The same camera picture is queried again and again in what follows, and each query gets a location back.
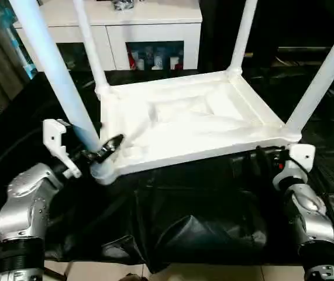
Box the white plastic table top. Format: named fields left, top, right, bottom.
left=93, top=69, right=304, bottom=186

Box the white plastic table leg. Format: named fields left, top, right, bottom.
left=73, top=0, right=111, bottom=100
left=8, top=0, right=115, bottom=186
left=285, top=8, right=334, bottom=141
left=226, top=0, right=258, bottom=78

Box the black mat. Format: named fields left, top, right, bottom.
left=0, top=68, right=334, bottom=275

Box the light blue plastic rack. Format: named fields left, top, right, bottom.
left=0, top=0, right=39, bottom=80

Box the dark low bench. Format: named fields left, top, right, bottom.
left=276, top=45, right=334, bottom=67

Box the dark rounded robot torso part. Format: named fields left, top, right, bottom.
left=124, top=272, right=147, bottom=281

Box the white glass-door cabinet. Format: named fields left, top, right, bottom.
left=13, top=0, right=204, bottom=71

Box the black speaker with gold label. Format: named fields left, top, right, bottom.
left=198, top=0, right=334, bottom=71

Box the clear glass jar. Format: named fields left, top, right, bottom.
left=112, top=0, right=135, bottom=11

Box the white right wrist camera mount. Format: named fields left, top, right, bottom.
left=271, top=143, right=316, bottom=191

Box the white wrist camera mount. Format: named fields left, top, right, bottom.
left=271, top=143, right=316, bottom=191
left=42, top=118, right=82, bottom=179

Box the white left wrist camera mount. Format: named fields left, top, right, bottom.
left=42, top=118, right=82, bottom=179

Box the black folding table frame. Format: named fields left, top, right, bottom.
left=45, top=266, right=65, bottom=279

